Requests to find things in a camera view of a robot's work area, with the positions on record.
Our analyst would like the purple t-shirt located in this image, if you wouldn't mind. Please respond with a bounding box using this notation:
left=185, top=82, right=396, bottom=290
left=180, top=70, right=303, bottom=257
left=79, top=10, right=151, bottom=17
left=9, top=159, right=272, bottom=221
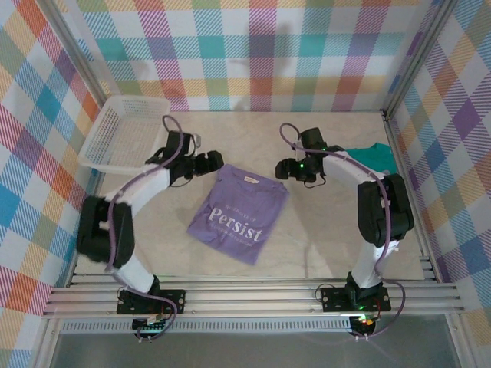
left=186, top=163, right=291, bottom=265

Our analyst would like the folded teal t-shirt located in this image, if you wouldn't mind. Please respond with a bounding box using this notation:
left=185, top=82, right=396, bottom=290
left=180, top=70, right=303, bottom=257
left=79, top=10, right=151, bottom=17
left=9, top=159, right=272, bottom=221
left=346, top=141, right=396, bottom=174

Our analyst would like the white plastic mesh basket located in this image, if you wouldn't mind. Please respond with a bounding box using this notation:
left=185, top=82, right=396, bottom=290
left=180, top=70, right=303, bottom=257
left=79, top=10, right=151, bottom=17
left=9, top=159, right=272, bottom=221
left=78, top=95, right=173, bottom=176

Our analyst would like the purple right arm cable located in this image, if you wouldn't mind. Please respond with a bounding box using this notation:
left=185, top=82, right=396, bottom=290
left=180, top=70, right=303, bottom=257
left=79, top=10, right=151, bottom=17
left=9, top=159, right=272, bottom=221
left=278, top=122, right=407, bottom=340

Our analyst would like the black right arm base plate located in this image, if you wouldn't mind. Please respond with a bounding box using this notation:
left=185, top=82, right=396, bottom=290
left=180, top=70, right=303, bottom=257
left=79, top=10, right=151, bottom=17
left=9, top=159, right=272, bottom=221
left=320, top=287, right=392, bottom=314

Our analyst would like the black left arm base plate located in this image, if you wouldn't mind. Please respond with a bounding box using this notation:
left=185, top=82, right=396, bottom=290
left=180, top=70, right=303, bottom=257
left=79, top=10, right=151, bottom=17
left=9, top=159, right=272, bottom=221
left=117, top=289, right=188, bottom=316

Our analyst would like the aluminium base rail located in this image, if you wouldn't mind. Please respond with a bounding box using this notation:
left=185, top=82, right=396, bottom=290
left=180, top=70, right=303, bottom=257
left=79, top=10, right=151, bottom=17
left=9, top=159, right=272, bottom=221
left=41, top=255, right=467, bottom=320

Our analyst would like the aluminium corner post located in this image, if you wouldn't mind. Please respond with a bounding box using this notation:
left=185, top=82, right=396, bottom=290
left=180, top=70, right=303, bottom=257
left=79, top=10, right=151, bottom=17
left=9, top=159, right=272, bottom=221
left=383, top=0, right=461, bottom=114
left=38, top=0, right=107, bottom=112

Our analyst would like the slotted grey cable duct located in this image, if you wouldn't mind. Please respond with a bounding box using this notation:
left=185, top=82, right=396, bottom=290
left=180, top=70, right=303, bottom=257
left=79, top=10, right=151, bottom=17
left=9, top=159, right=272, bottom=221
left=63, top=320, right=354, bottom=335

